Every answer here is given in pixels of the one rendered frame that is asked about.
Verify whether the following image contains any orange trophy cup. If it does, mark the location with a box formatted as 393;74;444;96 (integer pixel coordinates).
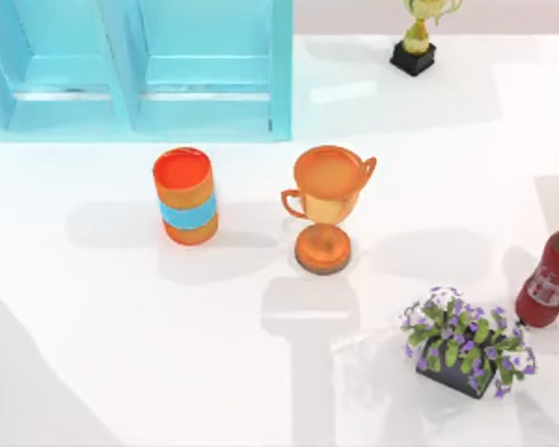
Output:
280;144;378;277

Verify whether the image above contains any orange cup with blue band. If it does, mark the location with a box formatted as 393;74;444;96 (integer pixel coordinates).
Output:
152;147;220;248

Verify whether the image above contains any light blue rack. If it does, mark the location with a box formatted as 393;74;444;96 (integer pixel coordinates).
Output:
0;0;293;143

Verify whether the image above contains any gold trophy with black base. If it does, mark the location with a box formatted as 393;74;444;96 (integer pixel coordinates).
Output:
389;0;465;77

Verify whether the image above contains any purple flower plant black pot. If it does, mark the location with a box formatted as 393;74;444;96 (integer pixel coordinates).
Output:
399;285;539;400

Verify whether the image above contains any red bottle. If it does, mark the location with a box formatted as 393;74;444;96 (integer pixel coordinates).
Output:
514;217;559;330

